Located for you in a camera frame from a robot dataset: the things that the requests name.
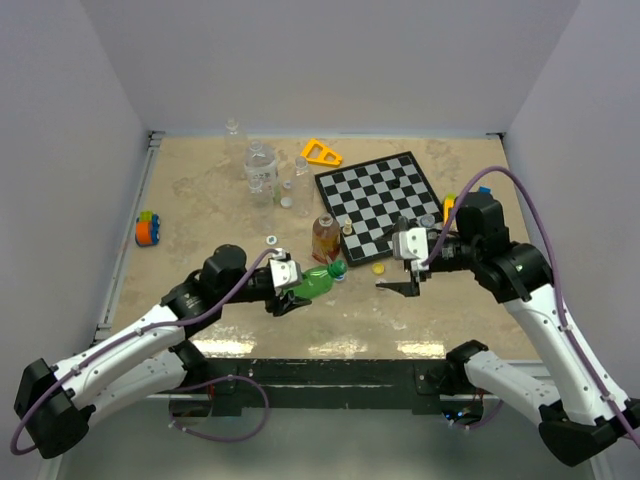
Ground yellow bottle cap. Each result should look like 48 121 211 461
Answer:
372 263 385 275

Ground green plastic bottle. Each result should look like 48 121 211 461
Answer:
293 264 336 300

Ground green bottle cap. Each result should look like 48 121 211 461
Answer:
327 260 348 279

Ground brown tea bottle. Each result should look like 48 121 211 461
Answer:
311 213 341 264

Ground blue label clear bottle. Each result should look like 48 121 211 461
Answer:
418 214 436 229

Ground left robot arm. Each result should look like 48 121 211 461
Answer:
10 244 305 459

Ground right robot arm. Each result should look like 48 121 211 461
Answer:
383 192 639 466

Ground small clear bottle front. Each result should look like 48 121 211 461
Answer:
248 178 275 236

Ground clear bottle near board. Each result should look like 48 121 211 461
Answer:
291 156 315 217

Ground labelled clear water bottle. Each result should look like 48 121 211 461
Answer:
244 140 281 203

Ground clear bottle back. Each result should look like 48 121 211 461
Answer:
224 117 248 179

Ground black white chessboard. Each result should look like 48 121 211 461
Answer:
315 151 443 267

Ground coloured toy blocks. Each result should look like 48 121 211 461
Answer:
443 186 491 224

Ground cream chess piece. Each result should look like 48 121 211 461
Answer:
342 218 353 235

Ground yellow triangular toy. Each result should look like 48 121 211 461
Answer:
300 138 343 167

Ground orange blue toy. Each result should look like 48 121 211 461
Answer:
134 210 160 247

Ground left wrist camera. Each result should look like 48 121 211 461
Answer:
269 248 303 290

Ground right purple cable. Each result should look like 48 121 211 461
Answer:
422 166 640 446

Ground black base frame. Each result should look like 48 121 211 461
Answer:
168 358 489 423

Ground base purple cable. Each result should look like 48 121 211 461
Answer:
168 375 270 443

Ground aluminium rail frame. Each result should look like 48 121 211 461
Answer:
92 130 166 344

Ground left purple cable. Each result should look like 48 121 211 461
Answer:
9 248 281 456

